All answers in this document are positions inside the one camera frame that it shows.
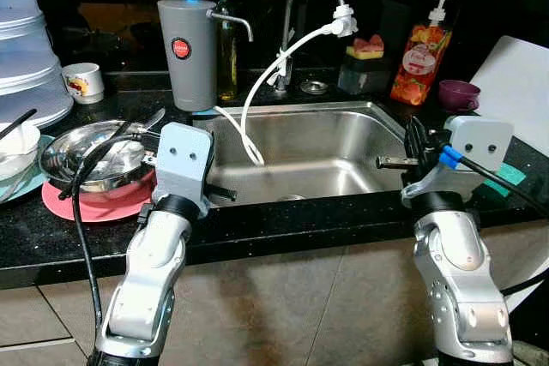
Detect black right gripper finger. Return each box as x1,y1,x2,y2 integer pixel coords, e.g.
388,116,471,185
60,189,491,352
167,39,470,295
402,115,431,181

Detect purple cup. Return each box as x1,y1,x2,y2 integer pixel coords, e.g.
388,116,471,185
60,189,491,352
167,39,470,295
437,79,482,113

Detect green sponge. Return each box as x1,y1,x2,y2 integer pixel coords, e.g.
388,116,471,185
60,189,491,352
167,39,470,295
492,160,527,198

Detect orange soap pump bottle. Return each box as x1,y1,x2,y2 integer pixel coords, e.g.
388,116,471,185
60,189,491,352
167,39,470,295
389,0,455,108

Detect stainless steel sink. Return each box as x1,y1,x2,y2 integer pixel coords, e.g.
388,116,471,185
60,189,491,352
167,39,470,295
193,100,414,209

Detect steel spoon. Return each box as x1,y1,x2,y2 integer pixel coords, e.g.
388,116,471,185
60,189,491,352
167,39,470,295
103,106,167,161

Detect white cutting board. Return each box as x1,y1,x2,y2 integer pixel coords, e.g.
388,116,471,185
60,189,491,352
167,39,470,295
467,35,549,158

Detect yellow red sponge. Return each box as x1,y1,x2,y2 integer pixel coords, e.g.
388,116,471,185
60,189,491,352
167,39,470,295
347,33,386,61

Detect chrome round counter cap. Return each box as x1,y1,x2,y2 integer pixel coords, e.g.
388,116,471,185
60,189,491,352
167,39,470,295
299,79,329,96

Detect pink round mat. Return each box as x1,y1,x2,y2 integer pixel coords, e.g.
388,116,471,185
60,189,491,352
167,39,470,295
40,169,160,225

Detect grey water filter red badge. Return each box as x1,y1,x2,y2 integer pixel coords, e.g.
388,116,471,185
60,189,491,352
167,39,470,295
157,0,255,113

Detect oil bottle green cap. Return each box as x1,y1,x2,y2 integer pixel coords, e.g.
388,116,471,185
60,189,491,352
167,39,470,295
212,0,240,103

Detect white faucet diverter adapter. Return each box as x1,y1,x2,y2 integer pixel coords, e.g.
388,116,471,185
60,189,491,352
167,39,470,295
329,5,358,38

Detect stainless steel bowl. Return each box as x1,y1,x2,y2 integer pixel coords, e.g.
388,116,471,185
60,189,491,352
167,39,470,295
38,119,165,195

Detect white printed mug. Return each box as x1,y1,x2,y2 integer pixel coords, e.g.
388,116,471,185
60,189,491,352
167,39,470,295
61,62,106,106

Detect chrome gooseneck faucet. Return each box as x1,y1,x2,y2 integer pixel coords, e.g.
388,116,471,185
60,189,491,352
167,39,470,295
274,0,348,98

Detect teal plate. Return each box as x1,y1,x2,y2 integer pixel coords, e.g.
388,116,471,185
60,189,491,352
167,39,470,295
0,159,54,206

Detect white bowl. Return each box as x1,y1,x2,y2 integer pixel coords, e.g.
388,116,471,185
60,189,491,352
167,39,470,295
0,121,43,183

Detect black chopstick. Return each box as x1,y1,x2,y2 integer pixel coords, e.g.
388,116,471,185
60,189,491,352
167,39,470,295
0,108,39,141

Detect grey green bag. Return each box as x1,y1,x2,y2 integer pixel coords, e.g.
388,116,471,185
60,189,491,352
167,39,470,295
512,339,549,366

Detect stacked blue white containers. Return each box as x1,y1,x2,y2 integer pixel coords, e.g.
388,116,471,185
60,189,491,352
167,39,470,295
0,0,75,129

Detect blue cable clip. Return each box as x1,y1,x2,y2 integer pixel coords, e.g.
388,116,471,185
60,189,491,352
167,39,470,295
437,147,462,170

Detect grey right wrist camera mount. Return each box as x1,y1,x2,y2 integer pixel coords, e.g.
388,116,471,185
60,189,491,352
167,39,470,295
444,115,515,171

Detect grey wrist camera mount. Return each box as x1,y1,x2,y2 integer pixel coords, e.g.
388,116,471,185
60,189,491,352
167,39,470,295
153,122,214,214
444,115,515,171

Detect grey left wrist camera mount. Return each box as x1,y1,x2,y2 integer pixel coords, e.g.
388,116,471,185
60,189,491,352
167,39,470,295
153,122,214,214

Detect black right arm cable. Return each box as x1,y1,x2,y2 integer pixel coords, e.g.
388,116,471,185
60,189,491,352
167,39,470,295
453,153,549,298

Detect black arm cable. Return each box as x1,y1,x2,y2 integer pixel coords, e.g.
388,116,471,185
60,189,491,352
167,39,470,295
58,122,166,333
453,153,549,298

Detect white water hose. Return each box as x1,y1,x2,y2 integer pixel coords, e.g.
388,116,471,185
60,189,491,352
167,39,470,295
214,23,344,166

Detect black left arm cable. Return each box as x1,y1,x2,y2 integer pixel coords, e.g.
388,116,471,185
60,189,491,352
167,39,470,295
58,122,166,333

